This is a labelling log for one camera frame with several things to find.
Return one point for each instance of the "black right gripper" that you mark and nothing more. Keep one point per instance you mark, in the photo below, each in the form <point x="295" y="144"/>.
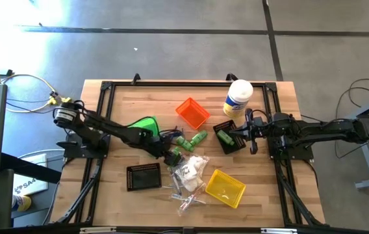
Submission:
<point x="259" y="128"/>

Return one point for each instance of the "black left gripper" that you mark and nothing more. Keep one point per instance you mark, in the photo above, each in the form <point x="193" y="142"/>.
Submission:
<point x="173" y="160"/>

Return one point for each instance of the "vanity pack bag with card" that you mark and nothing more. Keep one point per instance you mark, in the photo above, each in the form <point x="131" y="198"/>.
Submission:
<point x="187" y="171"/>

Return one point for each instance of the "blue disposable razor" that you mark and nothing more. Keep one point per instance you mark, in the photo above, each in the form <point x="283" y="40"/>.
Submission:
<point x="178" y="133"/>
<point x="174" y="138"/>

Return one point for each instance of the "black plastic basket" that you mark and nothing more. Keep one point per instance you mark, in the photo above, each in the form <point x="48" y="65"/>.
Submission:
<point x="144" y="178"/>
<point x="238" y="143"/>

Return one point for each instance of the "blue toothbrush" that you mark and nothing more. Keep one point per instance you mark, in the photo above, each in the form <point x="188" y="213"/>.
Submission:
<point x="184" y="197"/>

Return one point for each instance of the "green plastic basket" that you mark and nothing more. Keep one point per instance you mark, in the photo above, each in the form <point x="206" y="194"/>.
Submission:
<point x="147" y="125"/>

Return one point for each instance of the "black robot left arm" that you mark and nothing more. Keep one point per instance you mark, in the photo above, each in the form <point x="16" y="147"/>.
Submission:
<point x="106" y="125"/>

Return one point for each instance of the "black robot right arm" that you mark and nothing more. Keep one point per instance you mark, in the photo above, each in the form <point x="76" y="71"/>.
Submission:
<point x="317" y="130"/>

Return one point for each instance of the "blue-head toothbrush in clear bag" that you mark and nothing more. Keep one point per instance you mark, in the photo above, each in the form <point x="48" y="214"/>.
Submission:
<point x="175" y="182"/>

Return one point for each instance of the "white toothbrush in clear bag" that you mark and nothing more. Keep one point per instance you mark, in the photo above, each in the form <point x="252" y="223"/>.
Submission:
<point x="170" y="187"/>

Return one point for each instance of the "disinfecting wipes canister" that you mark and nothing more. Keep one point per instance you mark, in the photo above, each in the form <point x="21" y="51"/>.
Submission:
<point x="239" y="91"/>

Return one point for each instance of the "red toothbrush in clear bag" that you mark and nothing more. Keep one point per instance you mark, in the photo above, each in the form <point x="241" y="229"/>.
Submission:
<point x="197" y="193"/>

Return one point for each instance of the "orange plastic basket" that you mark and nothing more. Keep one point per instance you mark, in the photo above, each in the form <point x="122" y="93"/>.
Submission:
<point x="192" y="113"/>

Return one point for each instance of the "black clamp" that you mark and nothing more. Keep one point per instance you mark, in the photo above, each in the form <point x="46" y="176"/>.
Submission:
<point x="231" y="77"/>
<point x="135" y="78"/>

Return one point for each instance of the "yellow plastic basket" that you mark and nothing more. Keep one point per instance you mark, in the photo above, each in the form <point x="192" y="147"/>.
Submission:
<point x="225" y="188"/>

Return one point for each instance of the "white printed box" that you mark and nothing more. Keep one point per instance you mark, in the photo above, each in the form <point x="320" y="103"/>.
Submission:
<point x="28" y="185"/>

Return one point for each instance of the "yellow blue container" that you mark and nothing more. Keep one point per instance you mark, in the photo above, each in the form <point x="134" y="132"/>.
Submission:
<point x="23" y="203"/>

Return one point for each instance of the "black aluminium table frame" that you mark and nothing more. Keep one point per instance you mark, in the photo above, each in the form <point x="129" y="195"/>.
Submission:
<point x="187" y="84"/>

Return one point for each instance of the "silver metal bracket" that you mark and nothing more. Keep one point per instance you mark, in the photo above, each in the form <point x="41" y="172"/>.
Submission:
<point x="278" y="231"/>
<point x="96" y="230"/>

